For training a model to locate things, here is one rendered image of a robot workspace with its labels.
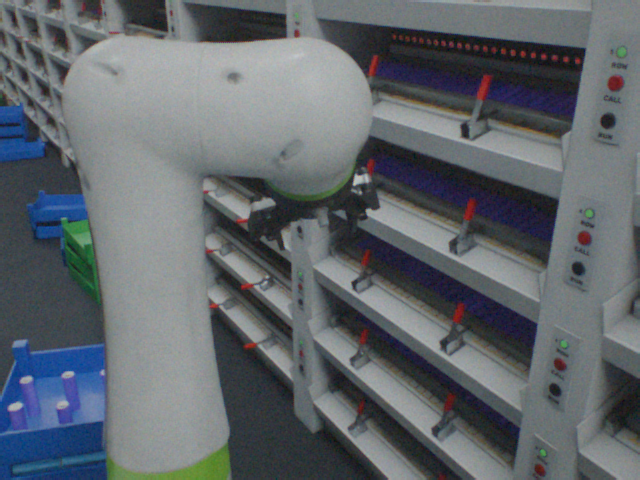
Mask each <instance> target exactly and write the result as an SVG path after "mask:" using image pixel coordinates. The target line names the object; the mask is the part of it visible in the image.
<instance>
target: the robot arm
mask: <svg viewBox="0 0 640 480"><path fill-rule="evenodd" d="M61 108H62V116H63V121H65V124H66V128H67V132H68V135H69V140H70V144H71V148H72V152H73V156H74V161H75V165H76V169H77V173H78V174H79V177H80V182H81V187H82V191H83V196H84V200H85V206H86V211H87V213H88V217H87V218H88V225H89V231H90V237H91V243H92V251H93V257H94V264H95V271H96V279H98V287H99V295H100V305H101V315H102V328H103V342H104V365H105V384H104V417H103V437H102V444H103V450H104V444H105V440H106V468H107V480H232V478H231V468H230V459H229V450H228V442H227V440H228V436H229V425H228V421H227V415H226V411H225V407H224V402H223V396H222V391H221V386H220V381H219V374H218V368H217V362H216V356H215V348H214V341H213V333H212V324H211V315H210V305H209V293H208V279H207V260H206V210H205V207H204V180H205V178H206V177H207V176H209V175H219V176H237V177H249V178H261V179H263V182H264V184H265V187H266V190H267V192H268V194H269V196H270V197H271V199H268V200H266V197H262V199H261V197H260V196H259V195H253V196H250V197H249V202H250V204H251V207H252V209H251V213H249V216H248V219H247V227H248V232H249V236H251V240H252V241H258V240H260V239H261V236H265V237H266V239H267V241H273V240H277V242H278V245H279V248H280V250H285V249H286V248H285V244H284V240H283V236H282V232H281V231H282V230H283V229H284V228H285V227H287V226H288V224H289V223H290V222H295V221H297V220H298V219H300V218H303V219H317V220H318V222H317V223H318V224H319V228H325V227H327V226H330V224H329V219H327V216H326V215H329V214H331V213H332V212H333V211H334V212H337V211H339V210H342V211H345V214H346V218H347V221H348V226H349V230H350V233H356V232H357V226H358V219H359V220H360V221H363V220H366V219H368V216H367V212H366V210H367V209H371V210H372V211H377V210H378V209H381V205H380V202H378V197H377V194H376V190H375V188H374V187H373V185H372V181H371V178H370V175H369V170H368V168H361V169H359V170H358V173H357V174H356V165H357V156H358V154H359V153H360V152H361V150H362V149H363V146H364V144H365V142H366V140H367V138H368V135H369V132H370V128H371V124H372V112H373V110H372V98H371V93H370V89H369V86H368V83H367V81H366V79H365V76H364V74H363V72H362V71H361V69H360V68H359V66H358V65H357V64H356V62H355V61H354V60H353V59H352V58H351V57H349V55H348V54H346V53H345V52H344V51H343V50H341V49H340V48H338V47H336V46H335V45H333V44H330V43H328V42H324V41H321V40H318V39H313V38H296V39H281V40H268V41H255V42H245V43H212V44H209V43H191V42H176V40H165V39H154V38H145V37H137V36H122V37H115V38H111V39H107V40H104V41H101V42H99V43H97V44H95V45H94V46H92V47H91V48H88V49H87V51H86V52H84V53H83V54H82V55H81V56H80V57H79V58H78V59H77V60H76V62H75V63H74V64H73V66H72V67H71V69H70V71H69V74H67V76H66V79H65V82H64V85H63V89H62V97H61ZM351 189H353V190H357V192H353V191H351Z"/></svg>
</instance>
